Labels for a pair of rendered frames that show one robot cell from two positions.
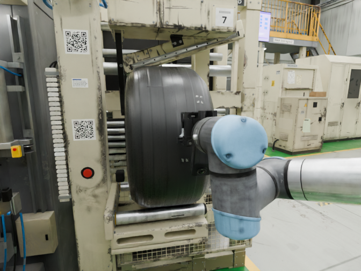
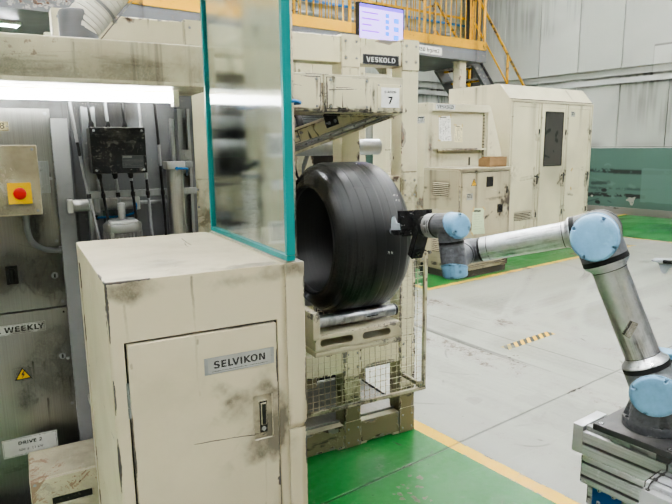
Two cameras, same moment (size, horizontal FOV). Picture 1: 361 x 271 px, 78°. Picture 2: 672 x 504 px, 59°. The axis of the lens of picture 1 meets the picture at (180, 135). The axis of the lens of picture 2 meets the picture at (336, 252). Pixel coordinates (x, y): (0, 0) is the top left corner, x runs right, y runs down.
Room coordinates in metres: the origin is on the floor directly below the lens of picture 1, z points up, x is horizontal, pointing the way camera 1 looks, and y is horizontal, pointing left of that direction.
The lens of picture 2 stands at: (-1.19, 0.72, 1.51)
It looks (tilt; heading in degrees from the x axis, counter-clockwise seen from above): 10 degrees down; 344
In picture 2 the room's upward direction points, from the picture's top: 1 degrees counter-clockwise
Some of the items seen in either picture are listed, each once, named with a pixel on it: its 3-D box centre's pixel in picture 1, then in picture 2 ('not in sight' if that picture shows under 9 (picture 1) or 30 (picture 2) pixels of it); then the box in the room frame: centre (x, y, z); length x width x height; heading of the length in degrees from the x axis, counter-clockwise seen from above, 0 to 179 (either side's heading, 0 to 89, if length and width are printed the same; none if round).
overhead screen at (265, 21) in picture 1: (257, 26); (380, 34); (4.61, -1.48, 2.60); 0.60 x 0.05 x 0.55; 110
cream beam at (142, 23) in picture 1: (172, 20); (326, 96); (1.22, 0.04, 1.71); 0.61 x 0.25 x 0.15; 102
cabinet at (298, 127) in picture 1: (300, 124); (467, 219); (5.05, -2.75, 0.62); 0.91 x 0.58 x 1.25; 110
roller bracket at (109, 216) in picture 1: (114, 200); (293, 313); (0.87, 0.28, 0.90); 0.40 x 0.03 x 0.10; 12
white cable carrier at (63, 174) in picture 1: (61, 137); not in sight; (0.79, 0.43, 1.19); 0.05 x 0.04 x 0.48; 12
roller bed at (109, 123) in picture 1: (110, 145); not in sight; (1.23, 0.40, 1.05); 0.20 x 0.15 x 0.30; 102
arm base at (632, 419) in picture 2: not in sight; (652, 409); (0.05, -0.57, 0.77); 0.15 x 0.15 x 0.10
